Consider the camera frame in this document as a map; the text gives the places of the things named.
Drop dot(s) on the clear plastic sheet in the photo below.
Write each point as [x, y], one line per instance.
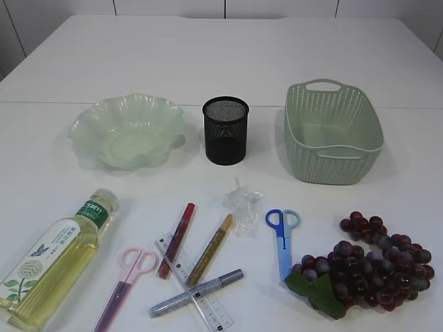
[242, 204]

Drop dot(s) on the purple artificial grape bunch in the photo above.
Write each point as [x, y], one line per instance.
[372, 269]

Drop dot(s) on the yellow tea drink bottle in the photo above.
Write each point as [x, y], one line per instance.
[35, 288]

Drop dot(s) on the black mesh pen holder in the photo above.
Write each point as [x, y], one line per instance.
[225, 129]

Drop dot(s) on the green scalloped plastic plate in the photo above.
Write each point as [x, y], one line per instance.
[128, 132]

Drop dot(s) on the silver glitter pen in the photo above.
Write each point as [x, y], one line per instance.
[195, 293]

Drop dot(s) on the gold glitter pen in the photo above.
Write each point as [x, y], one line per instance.
[209, 252]

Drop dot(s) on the red glitter pen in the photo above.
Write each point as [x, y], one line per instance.
[176, 240]

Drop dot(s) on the green woven plastic basket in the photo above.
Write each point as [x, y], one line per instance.
[332, 137]

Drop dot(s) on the clear plastic ruler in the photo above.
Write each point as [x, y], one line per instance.
[213, 314]

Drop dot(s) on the blue scissors with cover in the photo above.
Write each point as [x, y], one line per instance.
[283, 222]

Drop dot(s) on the pink scissors with cover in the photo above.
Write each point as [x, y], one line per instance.
[134, 263]

